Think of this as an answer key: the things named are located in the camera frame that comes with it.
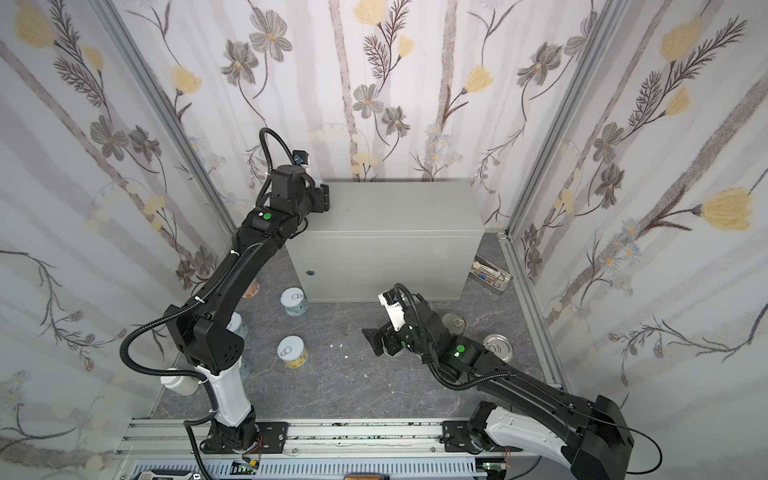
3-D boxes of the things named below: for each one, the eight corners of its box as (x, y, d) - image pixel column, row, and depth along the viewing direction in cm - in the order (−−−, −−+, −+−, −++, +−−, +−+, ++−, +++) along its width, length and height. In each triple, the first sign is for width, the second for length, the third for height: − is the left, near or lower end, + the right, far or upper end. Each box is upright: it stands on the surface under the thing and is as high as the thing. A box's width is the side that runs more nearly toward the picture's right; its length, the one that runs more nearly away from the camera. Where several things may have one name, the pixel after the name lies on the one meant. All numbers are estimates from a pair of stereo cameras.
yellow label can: (279, 368, 87) (273, 360, 83) (285, 342, 93) (280, 334, 88) (305, 368, 88) (300, 361, 83) (310, 343, 93) (305, 334, 88)
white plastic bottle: (177, 396, 82) (156, 386, 75) (184, 378, 85) (165, 367, 78) (195, 396, 82) (176, 386, 75) (202, 379, 85) (184, 367, 78)
